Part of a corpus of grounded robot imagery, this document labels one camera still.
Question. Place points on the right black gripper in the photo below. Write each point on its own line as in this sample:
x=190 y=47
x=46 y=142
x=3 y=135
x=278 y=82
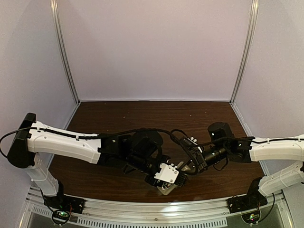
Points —
x=198 y=157

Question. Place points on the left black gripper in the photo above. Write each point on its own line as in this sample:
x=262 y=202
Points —
x=159 y=183

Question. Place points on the white remote control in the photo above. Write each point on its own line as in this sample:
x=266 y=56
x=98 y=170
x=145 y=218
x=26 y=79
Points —
x=167 y=188

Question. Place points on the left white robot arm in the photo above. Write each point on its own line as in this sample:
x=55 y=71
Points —
x=140 y=150

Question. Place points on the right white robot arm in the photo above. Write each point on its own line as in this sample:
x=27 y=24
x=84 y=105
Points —
x=224 y=145

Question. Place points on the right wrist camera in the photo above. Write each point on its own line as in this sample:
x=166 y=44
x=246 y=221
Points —
x=191 y=144

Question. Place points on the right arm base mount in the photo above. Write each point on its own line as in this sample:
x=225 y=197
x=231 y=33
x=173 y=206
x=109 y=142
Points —
x=245 y=202

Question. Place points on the white slotted cable duct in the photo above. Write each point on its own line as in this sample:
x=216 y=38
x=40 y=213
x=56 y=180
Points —
x=41 y=218

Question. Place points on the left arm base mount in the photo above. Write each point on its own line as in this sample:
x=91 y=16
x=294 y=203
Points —
x=66 y=203

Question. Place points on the aluminium front rail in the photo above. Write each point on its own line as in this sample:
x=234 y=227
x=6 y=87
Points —
x=170 y=211

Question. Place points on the right aluminium corner post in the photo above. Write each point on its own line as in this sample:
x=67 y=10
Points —
x=253 y=15

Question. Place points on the aluminium corner post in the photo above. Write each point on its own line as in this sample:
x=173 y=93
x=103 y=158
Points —
x=62 y=50
x=253 y=15

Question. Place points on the left aluminium corner post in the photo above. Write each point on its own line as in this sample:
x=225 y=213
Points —
x=62 y=50

